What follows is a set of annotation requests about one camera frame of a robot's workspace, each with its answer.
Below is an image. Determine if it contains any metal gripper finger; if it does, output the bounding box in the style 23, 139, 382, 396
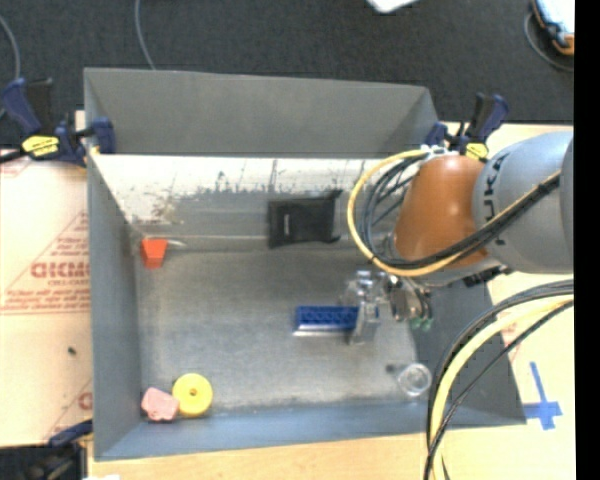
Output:
347, 303, 382, 346
339, 268, 381, 306

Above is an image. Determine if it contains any blue flat block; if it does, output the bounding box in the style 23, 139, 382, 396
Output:
293, 305, 362, 337

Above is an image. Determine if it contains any clear glass cup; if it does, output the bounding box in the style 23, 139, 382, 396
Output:
396, 362, 433, 398

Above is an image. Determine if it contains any black box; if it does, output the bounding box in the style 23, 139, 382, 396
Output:
266, 190, 344, 250

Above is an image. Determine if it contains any grey metal bin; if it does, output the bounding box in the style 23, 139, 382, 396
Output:
82, 66, 527, 462

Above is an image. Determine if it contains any yellow disc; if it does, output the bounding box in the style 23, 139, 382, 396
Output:
171, 372, 215, 419

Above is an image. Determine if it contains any orange-red small block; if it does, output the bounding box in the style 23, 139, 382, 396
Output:
139, 238, 170, 270

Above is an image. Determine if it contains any pink lumpy toy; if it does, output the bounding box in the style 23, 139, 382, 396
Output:
140, 386, 181, 423

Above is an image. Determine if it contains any cardboard board with red print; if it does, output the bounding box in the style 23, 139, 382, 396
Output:
0, 147, 96, 449

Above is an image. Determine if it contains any black cylinder on white bracket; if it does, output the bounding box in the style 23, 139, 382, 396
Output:
462, 266, 510, 289

